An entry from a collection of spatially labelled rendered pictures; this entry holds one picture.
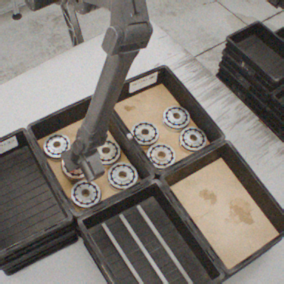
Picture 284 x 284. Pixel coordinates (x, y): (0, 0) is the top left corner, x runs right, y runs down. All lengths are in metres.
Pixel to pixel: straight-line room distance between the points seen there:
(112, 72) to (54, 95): 0.88
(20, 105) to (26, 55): 1.24
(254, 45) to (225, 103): 0.74
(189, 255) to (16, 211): 0.61
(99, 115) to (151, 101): 0.59
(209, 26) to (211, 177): 1.99
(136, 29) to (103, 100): 0.22
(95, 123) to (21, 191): 0.48
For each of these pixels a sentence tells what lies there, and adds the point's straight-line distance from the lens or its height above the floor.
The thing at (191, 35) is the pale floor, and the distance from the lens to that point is 3.17.
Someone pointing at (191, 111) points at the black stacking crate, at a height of 0.87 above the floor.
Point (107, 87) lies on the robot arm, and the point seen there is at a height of 1.34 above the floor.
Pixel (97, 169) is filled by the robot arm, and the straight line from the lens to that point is 1.19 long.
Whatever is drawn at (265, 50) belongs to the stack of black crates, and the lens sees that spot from 2.49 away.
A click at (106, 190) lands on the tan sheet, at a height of 0.83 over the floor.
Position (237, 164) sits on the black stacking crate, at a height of 0.89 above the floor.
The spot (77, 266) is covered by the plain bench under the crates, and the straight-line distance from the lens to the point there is 1.46.
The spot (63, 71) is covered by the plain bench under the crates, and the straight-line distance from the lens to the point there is 1.91.
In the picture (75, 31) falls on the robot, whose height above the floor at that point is 0.66.
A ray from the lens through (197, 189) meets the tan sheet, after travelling 1.45.
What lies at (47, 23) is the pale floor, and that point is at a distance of 3.26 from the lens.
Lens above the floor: 2.11
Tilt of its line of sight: 57 degrees down
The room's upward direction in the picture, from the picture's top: 6 degrees clockwise
